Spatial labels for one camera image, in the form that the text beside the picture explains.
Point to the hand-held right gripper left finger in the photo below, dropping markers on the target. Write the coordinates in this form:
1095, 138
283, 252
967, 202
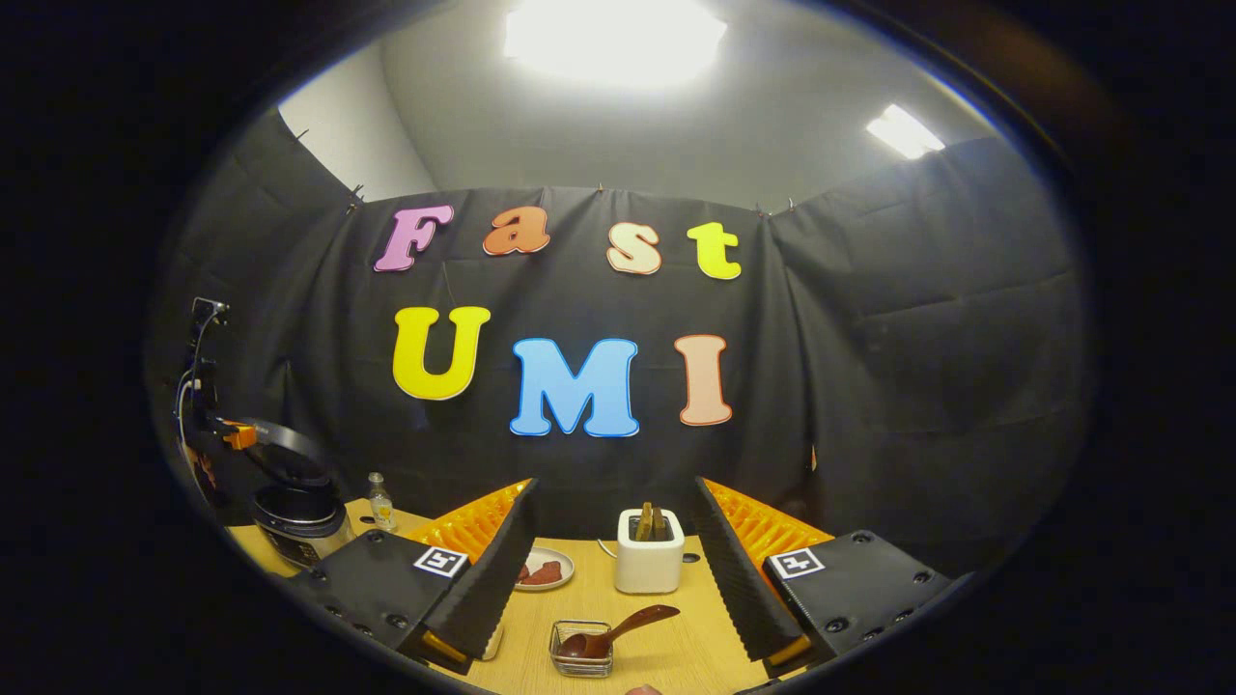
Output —
497, 579

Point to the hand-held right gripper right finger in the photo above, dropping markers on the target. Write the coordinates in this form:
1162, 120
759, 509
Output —
739, 589

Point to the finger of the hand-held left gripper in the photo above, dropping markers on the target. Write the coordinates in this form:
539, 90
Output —
241, 437

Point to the pile of white rice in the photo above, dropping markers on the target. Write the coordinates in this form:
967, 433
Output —
493, 644

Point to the silver black rice cooker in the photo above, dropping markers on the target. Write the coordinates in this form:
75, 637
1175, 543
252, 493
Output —
299, 521

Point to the brown wooden spoon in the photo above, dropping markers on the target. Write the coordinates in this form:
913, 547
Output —
618, 632

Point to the red meat piece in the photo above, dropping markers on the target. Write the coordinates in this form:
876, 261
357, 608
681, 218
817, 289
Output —
548, 573

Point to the white round plate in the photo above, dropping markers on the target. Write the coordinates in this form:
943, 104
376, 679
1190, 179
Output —
560, 560

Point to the white toaster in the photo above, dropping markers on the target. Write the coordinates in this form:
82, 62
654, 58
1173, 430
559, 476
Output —
649, 565

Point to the brown toast slice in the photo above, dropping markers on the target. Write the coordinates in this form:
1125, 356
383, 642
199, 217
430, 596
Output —
644, 523
660, 526

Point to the small clear glass bottle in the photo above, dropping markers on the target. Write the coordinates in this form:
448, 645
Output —
381, 507

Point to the black backdrop cloth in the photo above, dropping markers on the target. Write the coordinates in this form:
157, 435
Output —
917, 338

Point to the narrow ceiling light panel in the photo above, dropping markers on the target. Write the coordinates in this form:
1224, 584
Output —
905, 132

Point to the large ceiling light panel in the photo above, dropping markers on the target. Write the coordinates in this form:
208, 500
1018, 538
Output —
613, 39

